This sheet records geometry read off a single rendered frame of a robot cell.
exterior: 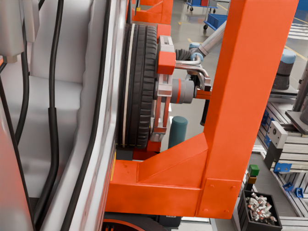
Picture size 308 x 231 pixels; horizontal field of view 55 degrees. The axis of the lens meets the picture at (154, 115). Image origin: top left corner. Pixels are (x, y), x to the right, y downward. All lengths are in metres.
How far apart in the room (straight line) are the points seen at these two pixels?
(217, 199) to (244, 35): 0.67
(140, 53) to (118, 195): 0.62
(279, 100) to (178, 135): 0.82
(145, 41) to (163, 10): 3.78
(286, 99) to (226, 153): 1.06
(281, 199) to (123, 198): 1.18
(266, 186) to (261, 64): 1.29
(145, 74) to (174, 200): 0.55
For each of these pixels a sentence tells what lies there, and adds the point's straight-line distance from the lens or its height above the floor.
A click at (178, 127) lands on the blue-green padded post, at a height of 0.71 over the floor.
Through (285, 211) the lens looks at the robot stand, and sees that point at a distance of 2.06.
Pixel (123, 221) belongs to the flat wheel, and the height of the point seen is 0.50.
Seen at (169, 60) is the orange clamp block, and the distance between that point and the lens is 1.31.
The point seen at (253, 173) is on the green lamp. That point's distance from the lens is 1.51.
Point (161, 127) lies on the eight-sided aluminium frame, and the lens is 1.44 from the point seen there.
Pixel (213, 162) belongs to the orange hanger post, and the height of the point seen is 0.82.
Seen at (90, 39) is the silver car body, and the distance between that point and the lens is 1.09.
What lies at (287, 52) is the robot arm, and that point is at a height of 1.04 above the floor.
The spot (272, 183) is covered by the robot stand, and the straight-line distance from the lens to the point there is 2.24.
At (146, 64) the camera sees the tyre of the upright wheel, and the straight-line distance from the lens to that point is 1.33.
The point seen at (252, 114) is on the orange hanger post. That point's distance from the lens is 1.10.
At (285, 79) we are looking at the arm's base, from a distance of 2.09.
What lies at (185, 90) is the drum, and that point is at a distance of 1.59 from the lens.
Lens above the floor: 1.48
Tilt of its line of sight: 28 degrees down
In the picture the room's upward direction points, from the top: 7 degrees clockwise
